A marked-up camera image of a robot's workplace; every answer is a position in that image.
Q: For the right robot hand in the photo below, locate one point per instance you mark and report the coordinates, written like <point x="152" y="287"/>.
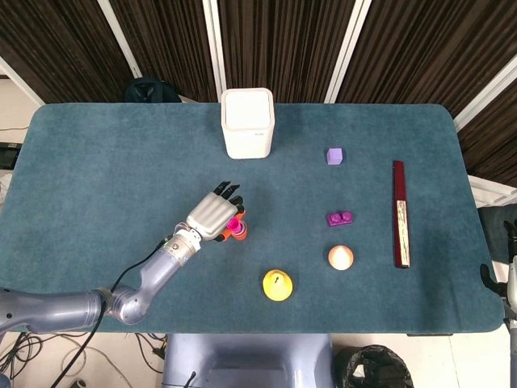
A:
<point x="513" y="283"/>

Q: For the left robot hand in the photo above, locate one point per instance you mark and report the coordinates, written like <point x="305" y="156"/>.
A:
<point x="212" y="216"/>

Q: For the pink plastic cup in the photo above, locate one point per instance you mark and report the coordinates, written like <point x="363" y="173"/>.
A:
<point x="235" y="224"/>

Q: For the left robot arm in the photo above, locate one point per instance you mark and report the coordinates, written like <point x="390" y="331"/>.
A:
<point x="157" y="271"/>

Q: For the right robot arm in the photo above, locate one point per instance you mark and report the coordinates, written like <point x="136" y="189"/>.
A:
<point x="510" y="325"/>

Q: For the orange plastic cup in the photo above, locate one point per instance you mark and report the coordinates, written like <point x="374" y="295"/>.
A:
<point x="241" y="237"/>

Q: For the person in blue jeans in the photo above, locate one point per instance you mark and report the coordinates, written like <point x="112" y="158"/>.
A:
<point x="494" y="226"/>

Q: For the white square bin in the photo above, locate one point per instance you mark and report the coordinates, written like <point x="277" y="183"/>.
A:
<point x="247" y="129"/>

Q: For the yellow toy pear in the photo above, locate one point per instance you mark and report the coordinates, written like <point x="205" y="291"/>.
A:
<point x="278" y="286"/>

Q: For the teal table cloth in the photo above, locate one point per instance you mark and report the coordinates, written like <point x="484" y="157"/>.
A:
<point x="101" y="161"/>

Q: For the purple toy brick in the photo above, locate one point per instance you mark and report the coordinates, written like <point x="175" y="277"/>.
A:
<point x="339" y="219"/>

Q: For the toy peach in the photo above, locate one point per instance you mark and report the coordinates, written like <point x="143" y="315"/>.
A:
<point x="341" y="258"/>

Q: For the lilac foam cube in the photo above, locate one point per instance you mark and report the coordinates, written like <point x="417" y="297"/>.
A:
<point x="334" y="156"/>

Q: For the black office chair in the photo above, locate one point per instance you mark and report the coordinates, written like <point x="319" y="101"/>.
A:
<point x="151" y="91"/>

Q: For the dark red folded fan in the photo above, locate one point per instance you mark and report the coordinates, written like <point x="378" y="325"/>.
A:
<point x="400" y="190"/>

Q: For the blue-grey robot torso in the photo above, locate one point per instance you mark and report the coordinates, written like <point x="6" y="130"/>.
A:
<point x="246" y="359"/>

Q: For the black bagged trash bin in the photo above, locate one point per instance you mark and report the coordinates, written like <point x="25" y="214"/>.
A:
<point x="371" y="368"/>

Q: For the black floor device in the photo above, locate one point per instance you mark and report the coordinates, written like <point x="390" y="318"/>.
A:
<point x="9" y="155"/>

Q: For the white partition post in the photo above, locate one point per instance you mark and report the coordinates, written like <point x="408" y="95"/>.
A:
<point x="16" y="78"/>
<point x="119" y="36"/>
<point x="349" y="48"/>
<point x="214" y="44"/>
<point x="484" y="95"/>

